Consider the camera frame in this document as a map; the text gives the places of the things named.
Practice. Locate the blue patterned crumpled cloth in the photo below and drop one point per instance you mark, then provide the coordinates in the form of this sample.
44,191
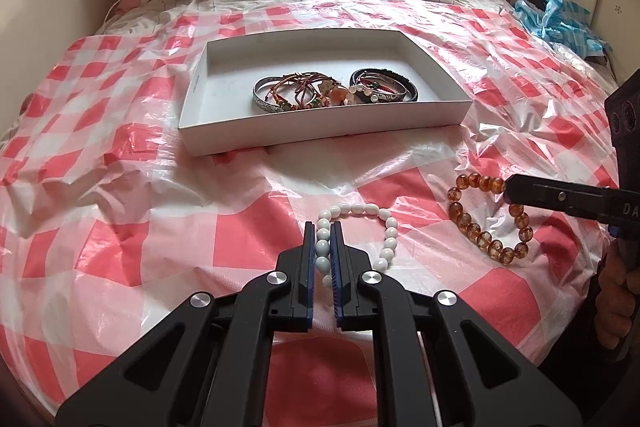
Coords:
560,21

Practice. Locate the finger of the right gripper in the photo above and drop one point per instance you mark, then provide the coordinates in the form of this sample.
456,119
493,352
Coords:
609,206

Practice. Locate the red white checkered plastic sheet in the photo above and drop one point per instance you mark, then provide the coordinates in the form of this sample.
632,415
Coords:
107,223

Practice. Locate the white cardboard tray box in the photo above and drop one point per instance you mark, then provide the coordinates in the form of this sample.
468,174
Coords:
293,85

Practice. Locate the silver bangle with red cord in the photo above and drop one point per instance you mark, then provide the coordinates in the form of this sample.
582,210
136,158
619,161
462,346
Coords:
377,88

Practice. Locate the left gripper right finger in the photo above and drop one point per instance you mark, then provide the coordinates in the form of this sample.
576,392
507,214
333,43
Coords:
437,362

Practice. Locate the right hand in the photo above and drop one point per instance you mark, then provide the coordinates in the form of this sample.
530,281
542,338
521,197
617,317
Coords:
619,288

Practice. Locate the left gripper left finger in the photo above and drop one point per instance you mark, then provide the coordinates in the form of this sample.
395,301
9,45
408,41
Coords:
207,362

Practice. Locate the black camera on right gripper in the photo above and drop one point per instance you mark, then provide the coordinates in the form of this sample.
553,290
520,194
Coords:
622,108

